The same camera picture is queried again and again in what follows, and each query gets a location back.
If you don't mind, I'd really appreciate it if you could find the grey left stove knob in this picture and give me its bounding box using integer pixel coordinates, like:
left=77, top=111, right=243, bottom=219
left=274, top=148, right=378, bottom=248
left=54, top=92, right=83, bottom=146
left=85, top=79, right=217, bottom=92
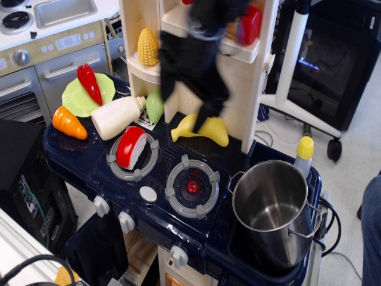
left=93, top=195, right=110, bottom=217

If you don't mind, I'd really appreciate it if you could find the red toy ketchup bottle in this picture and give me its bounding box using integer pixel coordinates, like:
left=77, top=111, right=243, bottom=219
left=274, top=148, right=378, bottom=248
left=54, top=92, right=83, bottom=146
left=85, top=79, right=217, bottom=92
left=182, top=1, right=263, bottom=46

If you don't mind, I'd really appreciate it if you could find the red toy chili pepper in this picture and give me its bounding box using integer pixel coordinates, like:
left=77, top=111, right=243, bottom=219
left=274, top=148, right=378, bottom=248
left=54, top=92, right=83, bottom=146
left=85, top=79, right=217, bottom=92
left=77, top=64, right=103, bottom=106

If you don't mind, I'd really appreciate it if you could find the grey toy burner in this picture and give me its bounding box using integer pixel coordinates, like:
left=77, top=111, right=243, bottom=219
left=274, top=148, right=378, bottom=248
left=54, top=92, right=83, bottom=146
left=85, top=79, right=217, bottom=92
left=164, top=154, right=220, bottom=220
left=106, top=134, right=160, bottom=182

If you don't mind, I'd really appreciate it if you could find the grey right toy burner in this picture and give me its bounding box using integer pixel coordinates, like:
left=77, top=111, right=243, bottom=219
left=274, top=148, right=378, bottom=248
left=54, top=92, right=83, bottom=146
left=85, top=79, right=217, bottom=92
left=164, top=154, right=220, bottom=220

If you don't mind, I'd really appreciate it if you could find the black cable right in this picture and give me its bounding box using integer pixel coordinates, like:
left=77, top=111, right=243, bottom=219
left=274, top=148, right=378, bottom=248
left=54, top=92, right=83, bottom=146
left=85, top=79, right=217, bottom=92
left=312, top=197, right=342, bottom=258

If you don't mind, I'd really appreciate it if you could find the navy blue toy kitchen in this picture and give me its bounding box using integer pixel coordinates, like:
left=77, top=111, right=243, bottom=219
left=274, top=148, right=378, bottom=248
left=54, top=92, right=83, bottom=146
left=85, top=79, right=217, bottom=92
left=44, top=113, right=321, bottom=285

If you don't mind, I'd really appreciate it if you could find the green cable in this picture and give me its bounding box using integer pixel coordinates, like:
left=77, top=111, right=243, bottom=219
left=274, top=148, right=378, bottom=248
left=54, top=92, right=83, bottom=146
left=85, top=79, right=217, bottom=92
left=25, top=189, right=50, bottom=250

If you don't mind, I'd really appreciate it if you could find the yellow toy corn cob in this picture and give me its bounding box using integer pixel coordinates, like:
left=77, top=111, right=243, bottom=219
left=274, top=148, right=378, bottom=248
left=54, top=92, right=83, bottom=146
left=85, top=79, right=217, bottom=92
left=137, top=28, right=159, bottom=66

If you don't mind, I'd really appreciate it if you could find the grey stove knob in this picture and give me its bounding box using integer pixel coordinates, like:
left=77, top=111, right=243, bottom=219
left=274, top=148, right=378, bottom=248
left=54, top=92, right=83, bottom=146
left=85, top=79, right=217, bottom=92
left=93, top=195, right=110, bottom=217
left=170, top=245, right=189, bottom=269
left=118, top=211, right=136, bottom=234

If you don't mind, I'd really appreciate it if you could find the grey right stove knob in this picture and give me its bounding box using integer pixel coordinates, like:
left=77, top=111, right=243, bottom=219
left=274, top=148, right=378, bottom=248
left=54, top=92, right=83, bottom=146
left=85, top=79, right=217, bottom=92
left=170, top=245, right=189, bottom=269

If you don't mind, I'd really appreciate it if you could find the black cable lower left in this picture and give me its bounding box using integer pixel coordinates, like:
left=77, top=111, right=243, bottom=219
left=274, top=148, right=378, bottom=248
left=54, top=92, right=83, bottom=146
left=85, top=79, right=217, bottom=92
left=0, top=253, right=81, bottom=286

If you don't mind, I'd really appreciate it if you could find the yellow capped clear bottle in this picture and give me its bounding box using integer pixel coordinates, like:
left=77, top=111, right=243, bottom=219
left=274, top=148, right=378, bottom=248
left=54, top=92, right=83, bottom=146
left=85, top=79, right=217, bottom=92
left=293, top=136, right=314, bottom=179

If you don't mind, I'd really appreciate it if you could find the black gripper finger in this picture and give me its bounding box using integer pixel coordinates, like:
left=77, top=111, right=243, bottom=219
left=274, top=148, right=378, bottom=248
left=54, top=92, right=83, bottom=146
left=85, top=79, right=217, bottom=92
left=160, top=62, right=177, bottom=102
left=193, top=100, right=223, bottom=133

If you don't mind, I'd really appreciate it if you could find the black cable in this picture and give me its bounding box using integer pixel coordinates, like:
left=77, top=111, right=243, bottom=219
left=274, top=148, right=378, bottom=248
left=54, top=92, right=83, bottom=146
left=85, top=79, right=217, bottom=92
left=312, top=197, right=342, bottom=258
left=0, top=253, right=81, bottom=286

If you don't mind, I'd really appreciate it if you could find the red white toy sushi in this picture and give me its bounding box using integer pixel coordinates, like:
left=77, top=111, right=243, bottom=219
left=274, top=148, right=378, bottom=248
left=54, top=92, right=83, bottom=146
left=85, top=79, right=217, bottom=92
left=116, top=126, right=148, bottom=170

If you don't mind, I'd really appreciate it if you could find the white toy mayonnaise bottle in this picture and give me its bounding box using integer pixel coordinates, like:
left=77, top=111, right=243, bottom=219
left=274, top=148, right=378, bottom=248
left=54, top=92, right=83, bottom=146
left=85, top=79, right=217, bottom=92
left=90, top=97, right=146, bottom=141

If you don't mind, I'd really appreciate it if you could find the orange toy carrot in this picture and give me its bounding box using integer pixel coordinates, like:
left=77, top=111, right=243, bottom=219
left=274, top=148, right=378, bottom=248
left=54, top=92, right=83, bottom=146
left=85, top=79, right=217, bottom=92
left=52, top=106, right=88, bottom=140

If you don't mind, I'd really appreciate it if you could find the stainless steel pot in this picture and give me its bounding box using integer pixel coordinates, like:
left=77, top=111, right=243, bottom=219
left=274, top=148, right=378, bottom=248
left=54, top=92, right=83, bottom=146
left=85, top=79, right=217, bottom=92
left=232, top=160, right=322, bottom=269

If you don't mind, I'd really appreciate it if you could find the yellow toy banana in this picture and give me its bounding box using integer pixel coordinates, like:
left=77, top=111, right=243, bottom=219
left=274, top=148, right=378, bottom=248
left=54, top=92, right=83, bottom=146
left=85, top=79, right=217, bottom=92
left=171, top=114, right=229, bottom=147

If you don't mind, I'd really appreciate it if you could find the grey middle stove knob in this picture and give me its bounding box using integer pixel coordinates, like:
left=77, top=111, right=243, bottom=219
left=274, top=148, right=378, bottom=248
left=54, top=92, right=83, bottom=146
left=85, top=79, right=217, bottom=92
left=118, top=211, right=136, bottom=234

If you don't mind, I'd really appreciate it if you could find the black box left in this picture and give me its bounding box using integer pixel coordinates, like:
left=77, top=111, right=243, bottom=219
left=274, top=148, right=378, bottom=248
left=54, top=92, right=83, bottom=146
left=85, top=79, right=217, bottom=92
left=1, top=120, right=77, bottom=258

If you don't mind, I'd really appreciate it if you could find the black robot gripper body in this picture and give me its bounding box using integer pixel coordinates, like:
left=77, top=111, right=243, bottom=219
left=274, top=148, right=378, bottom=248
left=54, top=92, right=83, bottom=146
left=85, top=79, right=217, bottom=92
left=159, top=1, right=248, bottom=117

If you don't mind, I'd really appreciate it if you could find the grey round stove button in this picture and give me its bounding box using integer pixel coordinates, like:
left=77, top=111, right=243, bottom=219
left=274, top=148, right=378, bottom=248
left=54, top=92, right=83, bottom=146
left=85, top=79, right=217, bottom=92
left=139, top=186, right=158, bottom=203

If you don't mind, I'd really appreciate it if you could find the light green toy plate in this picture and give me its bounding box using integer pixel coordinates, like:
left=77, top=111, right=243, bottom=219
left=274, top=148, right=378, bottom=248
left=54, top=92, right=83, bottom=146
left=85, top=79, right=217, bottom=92
left=61, top=73, right=115, bottom=117

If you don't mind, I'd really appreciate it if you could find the blue jeans leg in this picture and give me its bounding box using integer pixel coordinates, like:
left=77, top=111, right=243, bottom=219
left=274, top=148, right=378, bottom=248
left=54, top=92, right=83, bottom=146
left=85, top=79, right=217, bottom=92
left=361, top=175, right=380, bottom=285

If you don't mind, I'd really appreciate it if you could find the light green toy pear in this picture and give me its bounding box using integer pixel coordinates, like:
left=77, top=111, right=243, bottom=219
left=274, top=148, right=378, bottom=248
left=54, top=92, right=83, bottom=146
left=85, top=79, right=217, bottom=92
left=146, top=92, right=164, bottom=125

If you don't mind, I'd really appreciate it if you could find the grey left toy burner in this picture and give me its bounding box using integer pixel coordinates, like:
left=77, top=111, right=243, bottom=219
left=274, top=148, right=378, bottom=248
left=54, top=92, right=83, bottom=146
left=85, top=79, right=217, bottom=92
left=106, top=134, right=160, bottom=182

